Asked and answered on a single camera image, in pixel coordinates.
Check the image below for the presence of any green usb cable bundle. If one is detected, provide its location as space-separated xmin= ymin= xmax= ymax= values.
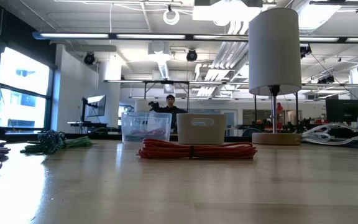
xmin=19 ymin=136 xmax=94 ymax=154

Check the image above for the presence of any person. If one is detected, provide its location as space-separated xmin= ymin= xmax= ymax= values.
xmin=154 ymin=94 xmax=188 ymax=133

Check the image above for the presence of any white cable tangle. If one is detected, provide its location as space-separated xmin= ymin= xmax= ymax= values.
xmin=300 ymin=122 xmax=358 ymax=146

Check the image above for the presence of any computer monitor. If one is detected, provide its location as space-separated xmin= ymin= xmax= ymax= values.
xmin=81 ymin=95 xmax=107 ymax=124
xmin=325 ymin=98 xmax=358 ymax=124

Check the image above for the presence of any red usb cable bundle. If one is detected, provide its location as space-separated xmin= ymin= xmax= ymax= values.
xmin=137 ymin=128 xmax=167 ymax=137
xmin=137 ymin=138 xmax=258 ymax=161

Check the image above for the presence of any table lamp with white shade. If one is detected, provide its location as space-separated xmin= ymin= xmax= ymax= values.
xmin=248 ymin=7 xmax=303 ymax=146

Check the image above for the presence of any white cable coil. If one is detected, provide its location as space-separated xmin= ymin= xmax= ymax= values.
xmin=162 ymin=8 xmax=181 ymax=26

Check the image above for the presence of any overhead led light bar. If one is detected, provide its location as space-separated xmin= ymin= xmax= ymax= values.
xmin=32 ymin=30 xmax=358 ymax=44

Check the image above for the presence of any clear plastic bin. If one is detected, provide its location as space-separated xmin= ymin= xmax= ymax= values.
xmin=121 ymin=111 xmax=173 ymax=144

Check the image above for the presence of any white plastic bin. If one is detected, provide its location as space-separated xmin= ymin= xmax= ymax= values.
xmin=176 ymin=113 xmax=227 ymax=146

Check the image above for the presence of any black aluminium table frame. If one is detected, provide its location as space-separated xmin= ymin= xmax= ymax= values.
xmin=0 ymin=114 xmax=358 ymax=144

